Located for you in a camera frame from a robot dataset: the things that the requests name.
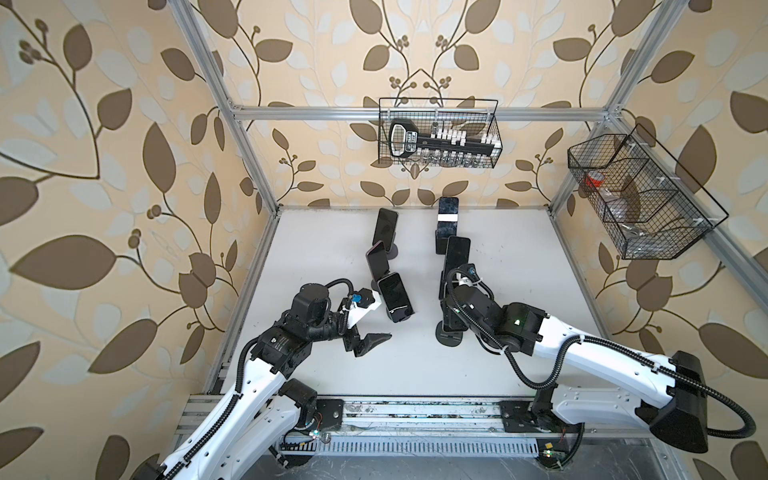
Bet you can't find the green phone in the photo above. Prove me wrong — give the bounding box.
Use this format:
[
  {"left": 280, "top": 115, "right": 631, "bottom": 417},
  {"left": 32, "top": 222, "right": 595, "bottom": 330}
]
[{"left": 377, "top": 272, "right": 415, "bottom": 323}]

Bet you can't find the black phone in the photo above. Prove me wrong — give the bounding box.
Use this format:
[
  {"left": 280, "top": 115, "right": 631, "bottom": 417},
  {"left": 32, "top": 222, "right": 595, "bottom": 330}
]
[{"left": 440, "top": 295, "right": 467, "bottom": 333}]

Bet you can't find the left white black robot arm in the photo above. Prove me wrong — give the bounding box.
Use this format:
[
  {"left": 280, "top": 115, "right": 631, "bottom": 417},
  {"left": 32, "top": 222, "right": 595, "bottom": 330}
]
[{"left": 135, "top": 278, "right": 391, "bottom": 479}]

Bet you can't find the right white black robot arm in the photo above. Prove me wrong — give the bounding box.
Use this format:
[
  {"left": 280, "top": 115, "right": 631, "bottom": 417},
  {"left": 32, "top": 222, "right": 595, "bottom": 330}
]
[{"left": 443, "top": 264, "right": 757, "bottom": 453}]

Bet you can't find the back left round stand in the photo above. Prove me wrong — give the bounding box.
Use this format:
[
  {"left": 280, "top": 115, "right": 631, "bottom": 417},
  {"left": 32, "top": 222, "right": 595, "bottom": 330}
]
[{"left": 385, "top": 243, "right": 399, "bottom": 260}]

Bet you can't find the front right black stand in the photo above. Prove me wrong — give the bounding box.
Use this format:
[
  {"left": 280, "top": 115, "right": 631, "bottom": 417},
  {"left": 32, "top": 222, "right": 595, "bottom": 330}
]
[{"left": 435, "top": 321, "right": 463, "bottom": 348}]

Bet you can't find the back left phone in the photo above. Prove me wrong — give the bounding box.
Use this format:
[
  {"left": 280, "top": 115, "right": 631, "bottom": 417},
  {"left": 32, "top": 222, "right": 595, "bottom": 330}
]
[{"left": 372, "top": 208, "right": 398, "bottom": 253}]

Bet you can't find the back right phone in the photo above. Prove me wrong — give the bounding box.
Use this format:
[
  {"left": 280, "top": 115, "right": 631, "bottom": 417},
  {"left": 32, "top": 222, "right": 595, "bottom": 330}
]
[{"left": 436, "top": 197, "right": 460, "bottom": 239}]

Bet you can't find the red capped clear item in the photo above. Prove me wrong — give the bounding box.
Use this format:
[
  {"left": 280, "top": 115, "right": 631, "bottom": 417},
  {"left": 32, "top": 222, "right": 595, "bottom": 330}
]
[{"left": 584, "top": 170, "right": 606, "bottom": 192}]

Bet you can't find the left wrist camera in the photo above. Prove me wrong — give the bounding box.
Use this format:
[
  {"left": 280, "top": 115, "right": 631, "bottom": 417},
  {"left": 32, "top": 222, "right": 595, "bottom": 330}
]
[{"left": 346, "top": 288, "right": 382, "bottom": 330}]

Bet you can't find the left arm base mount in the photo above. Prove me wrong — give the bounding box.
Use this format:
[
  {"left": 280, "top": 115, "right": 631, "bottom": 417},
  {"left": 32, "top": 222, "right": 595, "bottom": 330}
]
[{"left": 293, "top": 398, "right": 345, "bottom": 434}]

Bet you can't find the front aluminium rail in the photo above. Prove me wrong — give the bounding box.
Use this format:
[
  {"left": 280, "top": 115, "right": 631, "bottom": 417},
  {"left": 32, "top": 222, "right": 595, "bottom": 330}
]
[{"left": 173, "top": 393, "right": 673, "bottom": 458}]

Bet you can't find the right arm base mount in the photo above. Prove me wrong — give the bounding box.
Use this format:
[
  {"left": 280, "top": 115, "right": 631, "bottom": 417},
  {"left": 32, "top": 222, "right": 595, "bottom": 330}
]
[{"left": 498, "top": 400, "right": 583, "bottom": 435}]

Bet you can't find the right wire basket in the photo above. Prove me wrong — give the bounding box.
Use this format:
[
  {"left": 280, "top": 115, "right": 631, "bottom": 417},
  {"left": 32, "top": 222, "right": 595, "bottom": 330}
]
[{"left": 567, "top": 124, "right": 729, "bottom": 260}]

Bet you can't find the wire basket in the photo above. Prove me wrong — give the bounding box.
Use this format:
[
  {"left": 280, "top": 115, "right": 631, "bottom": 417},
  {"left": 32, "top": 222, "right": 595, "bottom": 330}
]
[
  {"left": 377, "top": 96, "right": 503, "bottom": 169},
  {"left": 567, "top": 124, "right": 729, "bottom": 260}
]

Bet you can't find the back wire basket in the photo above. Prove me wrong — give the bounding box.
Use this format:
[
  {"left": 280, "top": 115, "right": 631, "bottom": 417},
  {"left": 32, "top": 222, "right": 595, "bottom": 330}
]
[{"left": 377, "top": 96, "right": 503, "bottom": 169}]

